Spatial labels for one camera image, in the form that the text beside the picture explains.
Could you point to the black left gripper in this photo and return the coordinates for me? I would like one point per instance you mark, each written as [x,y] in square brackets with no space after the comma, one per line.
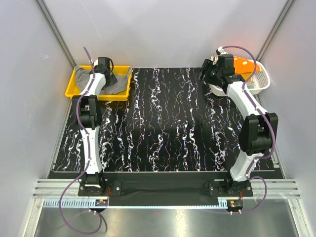
[112,81]

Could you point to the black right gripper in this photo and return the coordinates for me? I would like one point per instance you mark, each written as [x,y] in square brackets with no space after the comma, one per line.
[207,66]

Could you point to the grey towel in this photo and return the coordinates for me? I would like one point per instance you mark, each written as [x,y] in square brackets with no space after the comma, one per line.
[82,78]

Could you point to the orange white patterned towel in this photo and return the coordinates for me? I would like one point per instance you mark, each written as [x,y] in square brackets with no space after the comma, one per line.
[247,65]

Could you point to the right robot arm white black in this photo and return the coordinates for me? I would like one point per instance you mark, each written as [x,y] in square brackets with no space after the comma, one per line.
[257,137]

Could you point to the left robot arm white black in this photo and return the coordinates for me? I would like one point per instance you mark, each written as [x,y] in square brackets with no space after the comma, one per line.
[88,117]

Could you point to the yellow plastic bin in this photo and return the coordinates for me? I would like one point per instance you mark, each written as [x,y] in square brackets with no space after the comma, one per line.
[73,90]

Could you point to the white perforated plastic basket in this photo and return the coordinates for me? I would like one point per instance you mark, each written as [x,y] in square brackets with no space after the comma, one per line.
[260,81]

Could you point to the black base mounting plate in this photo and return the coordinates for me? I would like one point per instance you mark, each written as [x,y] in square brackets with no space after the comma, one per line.
[160,200]

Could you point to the left small electronics board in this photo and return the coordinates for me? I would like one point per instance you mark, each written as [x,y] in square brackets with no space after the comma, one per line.
[101,202]

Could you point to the small electronics board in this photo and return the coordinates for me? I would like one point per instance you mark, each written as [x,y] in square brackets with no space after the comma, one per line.
[235,205]
[101,202]

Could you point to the right small electronics board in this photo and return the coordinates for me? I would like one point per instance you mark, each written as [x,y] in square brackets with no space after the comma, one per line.
[235,205]

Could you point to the aluminium frame rail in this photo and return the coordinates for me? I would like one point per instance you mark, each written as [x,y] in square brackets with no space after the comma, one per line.
[274,188]

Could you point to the white slotted cable duct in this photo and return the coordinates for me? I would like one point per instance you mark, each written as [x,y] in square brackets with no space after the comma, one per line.
[69,203]

